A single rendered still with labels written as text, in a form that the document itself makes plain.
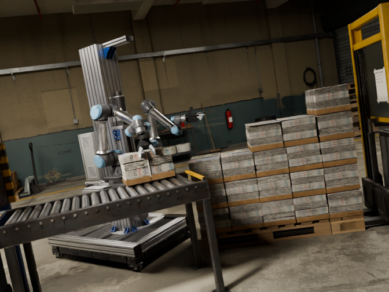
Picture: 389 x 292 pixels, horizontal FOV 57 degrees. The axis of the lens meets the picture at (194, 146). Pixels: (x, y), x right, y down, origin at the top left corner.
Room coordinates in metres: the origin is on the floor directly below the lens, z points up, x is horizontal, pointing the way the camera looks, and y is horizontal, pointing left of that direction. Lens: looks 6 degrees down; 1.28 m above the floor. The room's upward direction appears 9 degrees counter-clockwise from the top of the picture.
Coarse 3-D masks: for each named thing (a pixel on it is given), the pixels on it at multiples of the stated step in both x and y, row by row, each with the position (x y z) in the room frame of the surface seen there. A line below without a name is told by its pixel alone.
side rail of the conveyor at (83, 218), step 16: (160, 192) 2.28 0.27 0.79; (176, 192) 2.31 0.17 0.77; (192, 192) 2.34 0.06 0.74; (208, 192) 2.37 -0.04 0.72; (80, 208) 2.18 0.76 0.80; (96, 208) 2.16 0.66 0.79; (112, 208) 2.19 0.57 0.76; (128, 208) 2.22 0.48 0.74; (144, 208) 2.25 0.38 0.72; (160, 208) 2.28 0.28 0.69; (16, 224) 2.03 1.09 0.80; (32, 224) 2.06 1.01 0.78; (48, 224) 2.08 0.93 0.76; (64, 224) 2.11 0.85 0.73; (80, 224) 2.13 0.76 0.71; (96, 224) 2.16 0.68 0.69; (0, 240) 2.00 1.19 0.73; (16, 240) 2.03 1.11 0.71; (32, 240) 2.05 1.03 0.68
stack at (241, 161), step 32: (192, 160) 3.26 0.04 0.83; (224, 160) 3.15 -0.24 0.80; (256, 160) 3.12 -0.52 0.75; (288, 160) 3.11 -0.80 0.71; (320, 160) 3.06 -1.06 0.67; (224, 192) 3.15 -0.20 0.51; (256, 192) 3.13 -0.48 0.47; (288, 192) 3.09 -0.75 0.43; (224, 224) 3.16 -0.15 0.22; (288, 224) 3.11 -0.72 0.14; (320, 224) 3.07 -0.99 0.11
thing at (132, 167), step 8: (136, 152) 2.83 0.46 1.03; (120, 160) 2.75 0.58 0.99; (128, 160) 2.63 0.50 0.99; (136, 160) 2.64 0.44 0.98; (128, 168) 2.63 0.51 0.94; (136, 168) 2.64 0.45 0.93; (144, 168) 2.66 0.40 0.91; (128, 176) 2.63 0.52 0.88; (136, 176) 2.64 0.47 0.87; (144, 176) 2.66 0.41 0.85
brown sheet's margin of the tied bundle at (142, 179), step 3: (141, 177) 2.64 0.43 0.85; (144, 177) 2.65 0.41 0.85; (123, 180) 2.78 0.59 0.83; (126, 180) 2.61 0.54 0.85; (129, 180) 2.62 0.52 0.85; (132, 180) 2.62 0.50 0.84; (135, 180) 2.63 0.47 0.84; (138, 180) 2.64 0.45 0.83; (141, 180) 2.64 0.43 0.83; (144, 180) 2.65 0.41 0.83; (147, 180) 2.66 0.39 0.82; (126, 183) 2.61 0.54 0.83; (129, 183) 2.62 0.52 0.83; (132, 183) 2.62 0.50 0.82; (135, 183) 2.63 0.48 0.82; (138, 183) 2.64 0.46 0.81
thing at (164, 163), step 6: (150, 150) 2.78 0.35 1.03; (156, 150) 2.70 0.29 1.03; (162, 150) 2.71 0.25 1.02; (168, 150) 2.72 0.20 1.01; (156, 156) 2.69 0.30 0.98; (162, 156) 2.70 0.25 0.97; (168, 156) 2.72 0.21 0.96; (156, 162) 2.69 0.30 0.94; (162, 162) 2.70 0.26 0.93; (168, 162) 2.72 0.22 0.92; (156, 168) 2.69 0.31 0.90; (162, 168) 2.70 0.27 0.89; (168, 168) 2.71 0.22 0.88
